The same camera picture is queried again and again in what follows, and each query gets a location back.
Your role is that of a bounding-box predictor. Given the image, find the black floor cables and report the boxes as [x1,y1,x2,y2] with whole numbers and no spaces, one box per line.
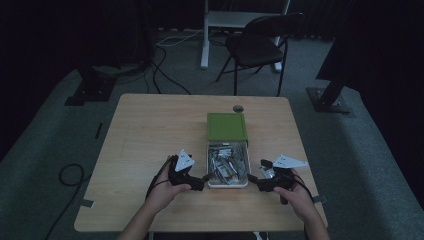
[143,43,193,96]

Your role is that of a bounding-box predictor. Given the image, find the green drawer box shell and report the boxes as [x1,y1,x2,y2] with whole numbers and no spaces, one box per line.
[206,112,250,142]

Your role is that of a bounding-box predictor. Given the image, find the black stand with base plate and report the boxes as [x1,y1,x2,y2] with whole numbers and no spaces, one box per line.
[306,77,353,115]
[64,65,118,107]

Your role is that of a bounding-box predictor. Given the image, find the white drawer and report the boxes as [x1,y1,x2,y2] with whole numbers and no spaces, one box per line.
[206,139,251,189]

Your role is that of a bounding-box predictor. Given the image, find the pile of silver packets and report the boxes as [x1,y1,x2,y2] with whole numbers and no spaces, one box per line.
[208,142,249,185]

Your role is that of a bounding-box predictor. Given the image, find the white floor cable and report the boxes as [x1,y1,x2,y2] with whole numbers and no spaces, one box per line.
[155,29,205,48]

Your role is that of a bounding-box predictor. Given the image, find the black looped floor cable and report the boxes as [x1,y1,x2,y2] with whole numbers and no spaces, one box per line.
[44,163,92,240]

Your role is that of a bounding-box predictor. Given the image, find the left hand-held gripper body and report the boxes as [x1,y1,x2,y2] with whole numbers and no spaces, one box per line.
[167,148,197,188]

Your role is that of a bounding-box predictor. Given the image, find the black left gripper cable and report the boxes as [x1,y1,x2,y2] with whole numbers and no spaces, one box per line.
[145,156,175,201]

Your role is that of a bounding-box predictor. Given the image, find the black folding chair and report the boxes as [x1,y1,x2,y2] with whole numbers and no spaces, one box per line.
[215,12,305,98]

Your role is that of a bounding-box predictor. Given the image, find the person's left hand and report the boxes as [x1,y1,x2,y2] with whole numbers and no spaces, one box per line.
[145,155,193,214]

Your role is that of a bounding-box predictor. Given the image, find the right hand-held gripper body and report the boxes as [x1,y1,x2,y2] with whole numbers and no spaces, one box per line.
[259,153,310,193]

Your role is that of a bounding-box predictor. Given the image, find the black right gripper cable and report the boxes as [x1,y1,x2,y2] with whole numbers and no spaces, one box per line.
[293,173,316,204]

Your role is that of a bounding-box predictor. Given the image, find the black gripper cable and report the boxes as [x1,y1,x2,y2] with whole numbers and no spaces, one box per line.
[145,156,175,201]
[293,173,316,204]

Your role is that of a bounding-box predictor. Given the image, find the person's right hand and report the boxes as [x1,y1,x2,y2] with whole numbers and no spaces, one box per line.
[273,169,318,223]

